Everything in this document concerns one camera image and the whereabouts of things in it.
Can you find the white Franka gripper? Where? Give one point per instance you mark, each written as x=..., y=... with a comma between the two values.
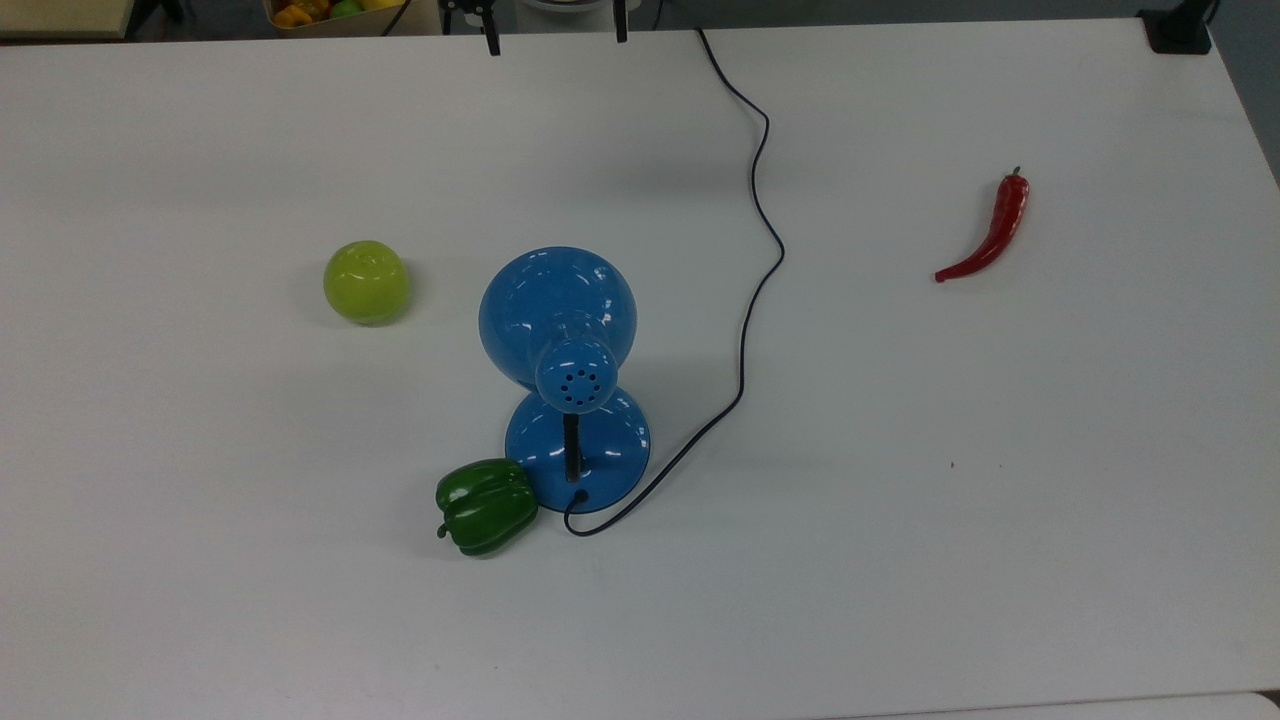
x=565, y=4

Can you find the beige wooden board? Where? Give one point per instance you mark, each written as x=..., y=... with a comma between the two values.
x=60, y=18

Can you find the green toy apple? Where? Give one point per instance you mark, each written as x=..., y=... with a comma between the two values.
x=366, y=283

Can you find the yellow toy fruit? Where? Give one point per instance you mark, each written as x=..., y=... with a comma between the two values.
x=382, y=4

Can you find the orange toy fruit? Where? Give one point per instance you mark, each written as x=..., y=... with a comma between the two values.
x=298, y=13

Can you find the green toy bell pepper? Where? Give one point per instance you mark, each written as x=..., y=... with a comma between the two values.
x=487, y=508

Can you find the cardboard box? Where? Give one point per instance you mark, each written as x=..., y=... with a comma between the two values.
x=350, y=28

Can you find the blue desk lamp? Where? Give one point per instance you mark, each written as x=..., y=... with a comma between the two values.
x=555, y=310

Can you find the small green toy fruit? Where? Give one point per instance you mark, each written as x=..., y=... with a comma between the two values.
x=345, y=8

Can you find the red toy chili pepper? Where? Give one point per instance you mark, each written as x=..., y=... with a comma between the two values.
x=1003, y=225

